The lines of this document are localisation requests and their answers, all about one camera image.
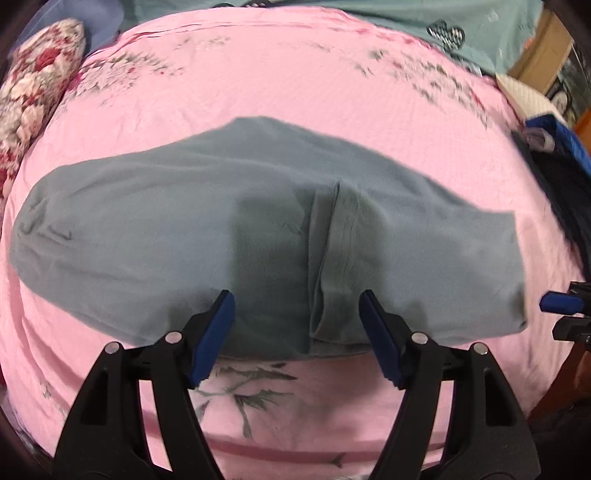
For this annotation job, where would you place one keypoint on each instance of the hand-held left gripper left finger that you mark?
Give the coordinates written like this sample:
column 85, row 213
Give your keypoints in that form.
column 217, row 341

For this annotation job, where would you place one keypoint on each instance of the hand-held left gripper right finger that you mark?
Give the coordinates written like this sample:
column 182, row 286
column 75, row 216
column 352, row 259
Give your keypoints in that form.
column 381, row 341

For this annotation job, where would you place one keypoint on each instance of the teal printed blanket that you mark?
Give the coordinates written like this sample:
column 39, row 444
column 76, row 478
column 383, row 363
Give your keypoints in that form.
column 369, row 14

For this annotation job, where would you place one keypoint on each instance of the red floral pillow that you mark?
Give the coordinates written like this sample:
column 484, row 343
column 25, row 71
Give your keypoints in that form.
column 32, row 92

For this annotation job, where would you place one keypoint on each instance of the blue plastic box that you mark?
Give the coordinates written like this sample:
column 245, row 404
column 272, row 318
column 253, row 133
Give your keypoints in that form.
column 570, row 138

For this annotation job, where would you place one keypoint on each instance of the cardboard box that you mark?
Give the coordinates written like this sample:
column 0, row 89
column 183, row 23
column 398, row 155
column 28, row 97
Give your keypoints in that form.
column 542, row 46

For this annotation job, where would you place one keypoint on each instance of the grey pants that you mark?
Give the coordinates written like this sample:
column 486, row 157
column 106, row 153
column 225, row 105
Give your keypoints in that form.
column 138, row 207

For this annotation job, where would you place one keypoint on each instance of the white quilted pillow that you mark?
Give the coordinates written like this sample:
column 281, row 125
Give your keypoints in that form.
column 526, row 94

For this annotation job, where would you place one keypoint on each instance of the blue cloth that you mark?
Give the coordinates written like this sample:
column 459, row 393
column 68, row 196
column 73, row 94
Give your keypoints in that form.
column 104, row 18

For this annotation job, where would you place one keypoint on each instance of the pink floral bed sheet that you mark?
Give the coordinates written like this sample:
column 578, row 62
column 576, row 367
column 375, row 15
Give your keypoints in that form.
column 277, row 83

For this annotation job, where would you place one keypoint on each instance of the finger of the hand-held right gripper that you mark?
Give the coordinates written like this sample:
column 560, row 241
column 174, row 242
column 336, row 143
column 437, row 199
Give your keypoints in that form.
column 561, row 303
column 572, row 330

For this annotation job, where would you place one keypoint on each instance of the wooden bed frame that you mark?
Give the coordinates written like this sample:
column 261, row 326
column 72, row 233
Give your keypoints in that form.
column 561, row 374

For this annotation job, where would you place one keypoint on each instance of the dark cloth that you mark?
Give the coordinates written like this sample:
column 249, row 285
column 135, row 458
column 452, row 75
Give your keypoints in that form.
column 563, row 198

